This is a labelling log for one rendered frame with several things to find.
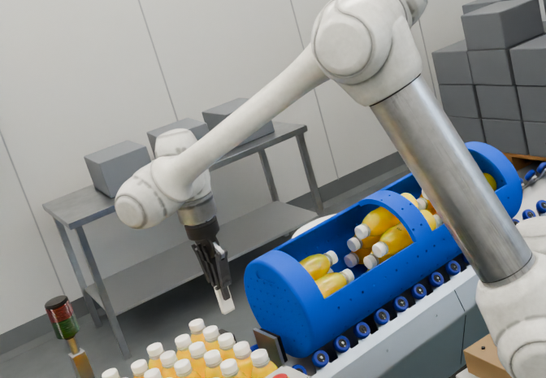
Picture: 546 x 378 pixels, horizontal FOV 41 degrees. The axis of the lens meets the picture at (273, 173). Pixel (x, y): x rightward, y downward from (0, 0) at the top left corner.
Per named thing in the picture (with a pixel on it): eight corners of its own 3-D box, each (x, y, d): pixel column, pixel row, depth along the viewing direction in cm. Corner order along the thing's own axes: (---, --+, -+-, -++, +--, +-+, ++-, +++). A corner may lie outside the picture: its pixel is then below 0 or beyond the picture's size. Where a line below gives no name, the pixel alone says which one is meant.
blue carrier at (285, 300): (530, 228, 227) (514, 141, 220) (323, 372, 183) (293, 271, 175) (459, 217, 251) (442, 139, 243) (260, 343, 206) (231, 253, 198)
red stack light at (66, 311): (77, 314, 194) (71, 301, 193) (54, 325, 191) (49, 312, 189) (68, 308, 199) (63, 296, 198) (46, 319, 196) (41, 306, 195)
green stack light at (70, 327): (83, 330, 195) (77, 314, 194) (61, 341, 192) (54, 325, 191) (75, 324, 200) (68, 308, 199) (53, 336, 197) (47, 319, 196)
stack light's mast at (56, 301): (91, 349, 197) (70, 297, 192) (69, 361, 194) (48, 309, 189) (82, 343, 202) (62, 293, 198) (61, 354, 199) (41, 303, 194)
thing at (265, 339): (294, 375, 189) (281, 334, 186) (287, 380, 188) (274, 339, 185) (271, 364, 197) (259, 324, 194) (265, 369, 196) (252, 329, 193)
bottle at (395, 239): (433, 236, 213) (389, 264, 204) (415, 223, 217) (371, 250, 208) (437, 218, 209) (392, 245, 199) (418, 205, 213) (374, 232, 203)
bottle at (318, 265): (275, 274, 195) (326, 245, 204) (266, 283, 201) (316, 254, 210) (288, 297, 193) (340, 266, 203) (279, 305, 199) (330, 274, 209)
